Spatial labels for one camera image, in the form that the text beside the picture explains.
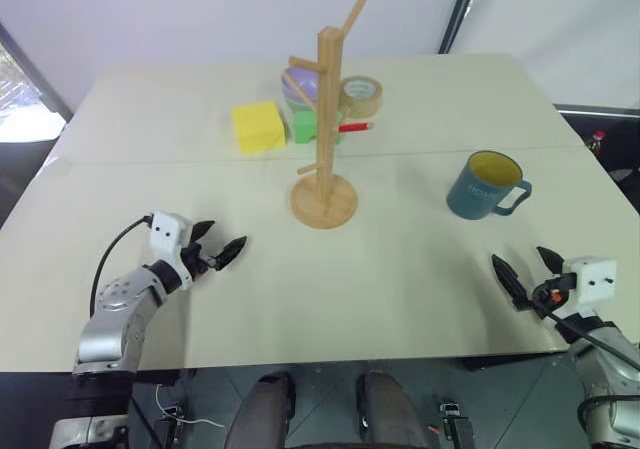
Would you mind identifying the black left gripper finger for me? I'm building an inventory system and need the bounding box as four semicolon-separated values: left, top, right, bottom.
191;219;216;245
213;234;249;272

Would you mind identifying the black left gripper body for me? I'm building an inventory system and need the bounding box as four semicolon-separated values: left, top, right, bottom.
180;241;217;278

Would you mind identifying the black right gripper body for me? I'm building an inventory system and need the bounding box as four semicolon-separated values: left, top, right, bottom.
513;273;577;320

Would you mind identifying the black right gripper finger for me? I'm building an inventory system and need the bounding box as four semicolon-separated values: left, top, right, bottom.
490;253;530;307
535;246;565;275

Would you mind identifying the wooden mug tree stand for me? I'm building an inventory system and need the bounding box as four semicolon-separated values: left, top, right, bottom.
287;0;369;229

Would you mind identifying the blue mug with yellow inside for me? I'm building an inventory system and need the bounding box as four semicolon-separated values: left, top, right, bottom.
445;150;533;221

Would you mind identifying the yellow sponge block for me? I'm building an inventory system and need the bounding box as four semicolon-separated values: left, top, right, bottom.
230;99;288;156

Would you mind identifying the brown bottle with red cap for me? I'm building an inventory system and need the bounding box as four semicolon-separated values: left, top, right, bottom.
586;129;607;159

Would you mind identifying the green block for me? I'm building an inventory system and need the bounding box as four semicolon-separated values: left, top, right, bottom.
293;110;344;146

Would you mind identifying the black device under table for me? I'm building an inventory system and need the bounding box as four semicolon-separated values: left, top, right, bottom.
436;400;475;449

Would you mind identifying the dark rounded shape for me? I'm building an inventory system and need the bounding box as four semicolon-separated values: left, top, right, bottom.
225;371;297;449
355;369;429;449

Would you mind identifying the purple bowl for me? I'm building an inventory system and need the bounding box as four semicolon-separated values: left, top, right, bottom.
280;66;325;106

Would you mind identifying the brown packing tape roll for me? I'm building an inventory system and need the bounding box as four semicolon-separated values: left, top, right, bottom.
340;74;385;119

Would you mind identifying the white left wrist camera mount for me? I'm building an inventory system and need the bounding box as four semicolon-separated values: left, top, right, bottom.
148;210;194;291

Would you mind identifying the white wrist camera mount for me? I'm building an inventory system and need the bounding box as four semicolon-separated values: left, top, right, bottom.
148;210;194;291
563;255;618;316

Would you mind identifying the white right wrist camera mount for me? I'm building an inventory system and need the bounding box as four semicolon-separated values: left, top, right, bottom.
563;255;618;316

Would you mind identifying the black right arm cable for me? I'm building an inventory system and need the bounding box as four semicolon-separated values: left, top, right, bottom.
542;306;640;420

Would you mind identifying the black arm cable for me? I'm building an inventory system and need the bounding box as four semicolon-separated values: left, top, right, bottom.
542;306;640;420
89;213;154;320

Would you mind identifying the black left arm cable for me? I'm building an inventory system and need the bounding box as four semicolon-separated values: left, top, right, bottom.
89;213;154;320

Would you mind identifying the thin white wire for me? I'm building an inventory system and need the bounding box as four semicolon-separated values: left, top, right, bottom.
154;383;225;429

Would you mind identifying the black window frame post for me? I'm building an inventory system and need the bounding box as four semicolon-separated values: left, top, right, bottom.
437;0;485;55

